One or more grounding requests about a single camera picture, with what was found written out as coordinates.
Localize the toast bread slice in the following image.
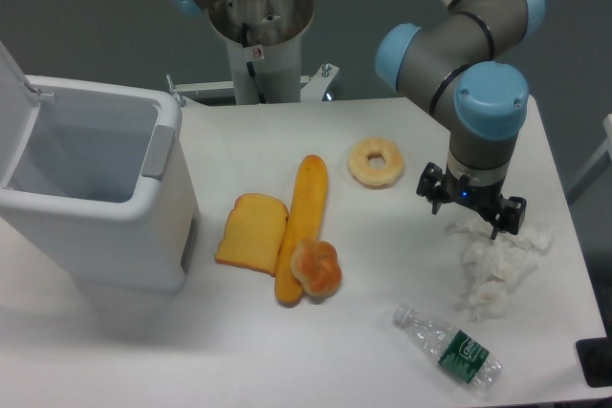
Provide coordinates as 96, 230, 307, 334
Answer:
214, 193, 289, 276

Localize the long baguette bread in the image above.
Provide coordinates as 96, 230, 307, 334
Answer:
274, 155, 328, 307

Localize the crumpled white tissue paper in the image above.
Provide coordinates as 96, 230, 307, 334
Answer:
446, 216, 554, 322

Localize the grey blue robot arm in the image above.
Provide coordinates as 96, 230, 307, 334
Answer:
172, 0, 546, 234

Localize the clear plastic water bottle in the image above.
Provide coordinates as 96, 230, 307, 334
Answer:
393, 304, 502, 393

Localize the ring shaped round bread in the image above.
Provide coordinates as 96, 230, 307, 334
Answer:
347, 137, 404, 188

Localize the white open trash bin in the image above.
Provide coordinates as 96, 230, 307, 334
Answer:
1, 51, 199, 290

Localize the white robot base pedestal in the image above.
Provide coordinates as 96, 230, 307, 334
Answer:
167, 0, 339, 106

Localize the white frame at right edge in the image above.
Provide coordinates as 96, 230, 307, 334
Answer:
565, 114, 611, 205

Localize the knotted bread roll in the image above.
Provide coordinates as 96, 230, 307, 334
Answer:
291, 238, 342, 297

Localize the black device at table corner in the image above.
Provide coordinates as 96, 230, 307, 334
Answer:
576, 337, 611, 388

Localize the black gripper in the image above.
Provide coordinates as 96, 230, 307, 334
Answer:
416, 162, 527, 240

